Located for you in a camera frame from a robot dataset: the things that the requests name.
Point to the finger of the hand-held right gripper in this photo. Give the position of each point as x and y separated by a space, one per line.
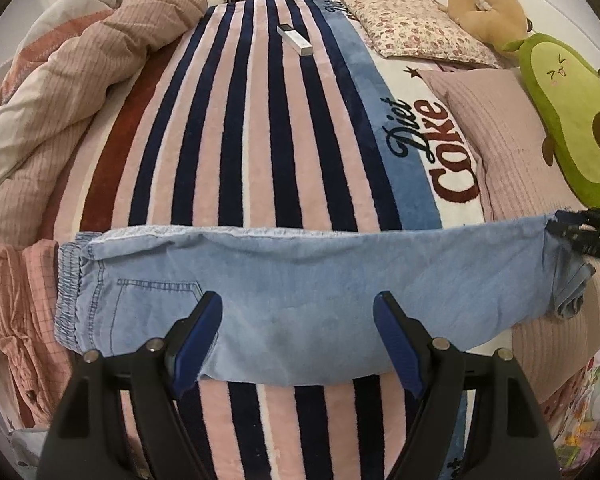
582 232

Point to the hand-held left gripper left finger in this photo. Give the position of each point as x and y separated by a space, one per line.
200 340

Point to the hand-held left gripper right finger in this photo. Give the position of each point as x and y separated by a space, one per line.
397 345

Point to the light blue denim pants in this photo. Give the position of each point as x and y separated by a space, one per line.
305 300

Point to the avocado plush toy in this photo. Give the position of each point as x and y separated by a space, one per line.
565 100

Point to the pink ribbed pillow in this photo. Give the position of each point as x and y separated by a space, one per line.
505 145
555 355

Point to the colourful printed cloth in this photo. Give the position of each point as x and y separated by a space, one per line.
590 410

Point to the pink checked garment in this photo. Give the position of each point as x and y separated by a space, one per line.
20 310

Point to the white bed headboard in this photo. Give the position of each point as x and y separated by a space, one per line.
555 0

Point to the brown plush toy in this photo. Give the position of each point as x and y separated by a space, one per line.
485 15

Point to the striped plush blanket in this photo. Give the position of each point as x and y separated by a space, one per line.
260 135

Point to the floral pillow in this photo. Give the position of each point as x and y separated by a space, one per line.
405 20

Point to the pink striped comforter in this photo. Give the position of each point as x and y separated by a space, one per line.
55 110

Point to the small white box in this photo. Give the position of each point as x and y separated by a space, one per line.
295 40

